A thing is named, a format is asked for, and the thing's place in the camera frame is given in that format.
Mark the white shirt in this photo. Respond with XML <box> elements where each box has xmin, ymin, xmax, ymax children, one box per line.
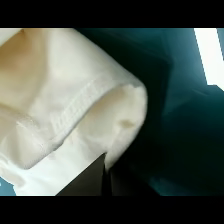
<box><xmin>0</xmin><ymin>28</ymin><xmax>149</xmax><ymax>197</ymax></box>

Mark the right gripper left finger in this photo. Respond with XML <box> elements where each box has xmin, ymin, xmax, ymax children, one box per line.
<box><xmin>55</xmin><ymin>152</ymin><xmax>109</xmax><ymax>197</ymax></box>

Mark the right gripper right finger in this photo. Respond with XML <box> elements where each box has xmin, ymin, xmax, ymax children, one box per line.
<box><xmin>107</xmin><ymin>166</ymin><xmax>156</xmax><ymax>197</ymax></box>

